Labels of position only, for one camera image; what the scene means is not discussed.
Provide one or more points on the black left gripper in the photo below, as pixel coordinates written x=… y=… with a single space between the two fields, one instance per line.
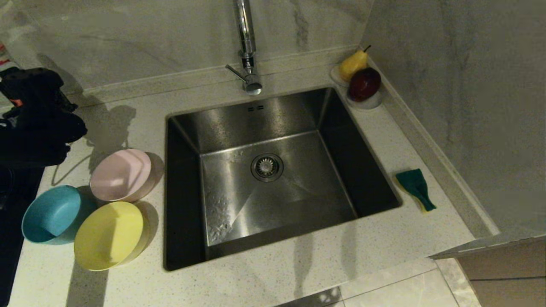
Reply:
x=42 y=106

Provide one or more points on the chrome faucet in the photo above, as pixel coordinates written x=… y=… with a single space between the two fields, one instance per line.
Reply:
x=246 y=42

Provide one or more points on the round metal sink drain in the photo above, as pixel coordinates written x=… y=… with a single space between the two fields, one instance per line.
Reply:
x=267 y=167

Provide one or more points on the stainless steel sink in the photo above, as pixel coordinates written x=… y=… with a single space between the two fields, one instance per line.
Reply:
x=298 y=192

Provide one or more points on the green and yellow sponge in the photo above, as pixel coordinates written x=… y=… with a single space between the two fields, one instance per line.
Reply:
x=413 y=185

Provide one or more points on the pink plastic bowl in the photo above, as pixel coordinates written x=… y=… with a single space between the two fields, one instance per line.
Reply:
x=121 y=175

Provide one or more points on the blue plastic bowl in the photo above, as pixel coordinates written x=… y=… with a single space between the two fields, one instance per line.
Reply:
x=51 y=213

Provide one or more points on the yellow plastic bowl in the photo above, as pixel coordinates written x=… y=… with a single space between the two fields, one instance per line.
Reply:
x=108 y=236

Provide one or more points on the black induction cooktop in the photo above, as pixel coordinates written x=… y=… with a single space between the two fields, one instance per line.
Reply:
x=10 y=264

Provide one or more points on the yellow pear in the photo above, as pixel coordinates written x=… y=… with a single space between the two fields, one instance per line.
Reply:
x=352 y=66

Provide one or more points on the dark red apple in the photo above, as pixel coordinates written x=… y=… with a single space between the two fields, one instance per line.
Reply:
x=364 y=84

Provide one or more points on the small white dish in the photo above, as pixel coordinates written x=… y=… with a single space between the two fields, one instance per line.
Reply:
x=367 y=104

